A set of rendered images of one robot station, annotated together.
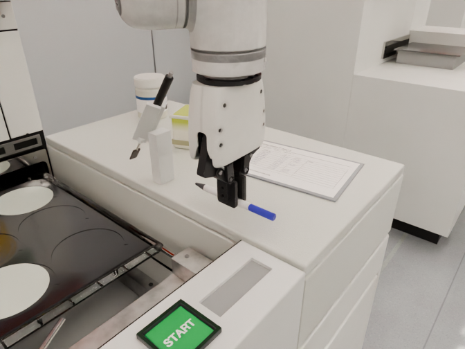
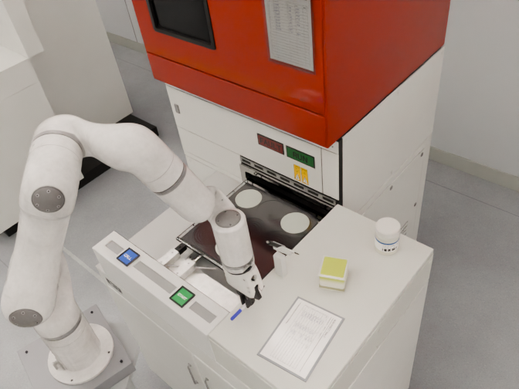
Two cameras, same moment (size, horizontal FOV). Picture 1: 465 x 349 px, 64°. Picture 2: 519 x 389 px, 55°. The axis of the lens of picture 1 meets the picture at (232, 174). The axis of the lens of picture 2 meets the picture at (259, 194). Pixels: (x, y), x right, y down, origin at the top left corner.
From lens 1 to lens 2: 1.37 m
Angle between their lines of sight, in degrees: 76
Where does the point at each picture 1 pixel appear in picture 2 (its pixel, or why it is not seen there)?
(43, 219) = (276, 238)
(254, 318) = (186, 317)
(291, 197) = (262, 333)
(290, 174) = (288, 333)
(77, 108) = not seen: outside the picture
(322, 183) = (276, 350)
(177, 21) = not seen: hidden behind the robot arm
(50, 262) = not seen: hidden behind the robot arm
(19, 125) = (327, 191)
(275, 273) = (207, 324)
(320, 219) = (240, 344)
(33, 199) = (296, 226)
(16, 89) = (330, 177)
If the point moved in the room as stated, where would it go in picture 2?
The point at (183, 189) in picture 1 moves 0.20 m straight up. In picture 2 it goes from (271, 283) to (264, 238)
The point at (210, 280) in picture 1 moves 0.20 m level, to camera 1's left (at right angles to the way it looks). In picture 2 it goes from (205, 302) to (212, 250)
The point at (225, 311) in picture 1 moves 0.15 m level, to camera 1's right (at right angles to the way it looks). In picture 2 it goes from (191, 309) to (184, 356)
